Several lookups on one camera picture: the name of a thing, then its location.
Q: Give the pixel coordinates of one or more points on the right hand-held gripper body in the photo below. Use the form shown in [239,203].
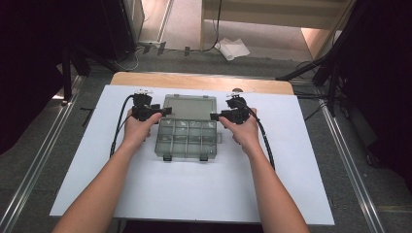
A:
[236,111]

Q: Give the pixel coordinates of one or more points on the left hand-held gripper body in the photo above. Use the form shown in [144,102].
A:
[144,108]

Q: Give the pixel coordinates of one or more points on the transparent grey compartment box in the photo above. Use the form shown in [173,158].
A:
[186,139]

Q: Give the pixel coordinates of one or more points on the person's right hand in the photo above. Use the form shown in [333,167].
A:
[243,132]

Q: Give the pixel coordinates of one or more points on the person's left hand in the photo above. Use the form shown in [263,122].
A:
[137,131]

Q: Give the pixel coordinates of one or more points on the wooden table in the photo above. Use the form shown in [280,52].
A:
[194,82]

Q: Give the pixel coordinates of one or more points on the white paper sheet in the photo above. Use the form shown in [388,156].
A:
[233,48]

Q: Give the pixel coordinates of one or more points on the white board sheet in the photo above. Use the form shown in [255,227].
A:
[194,187]

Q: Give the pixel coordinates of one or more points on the black cabinet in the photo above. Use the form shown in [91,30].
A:
[116,29]

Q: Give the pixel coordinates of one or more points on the black metal stand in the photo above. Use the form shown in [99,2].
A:
[67,74]

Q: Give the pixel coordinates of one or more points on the grey metal panel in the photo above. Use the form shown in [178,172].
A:
[136,19]

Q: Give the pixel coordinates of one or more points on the black metal frame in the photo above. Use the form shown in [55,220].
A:
[324,55]

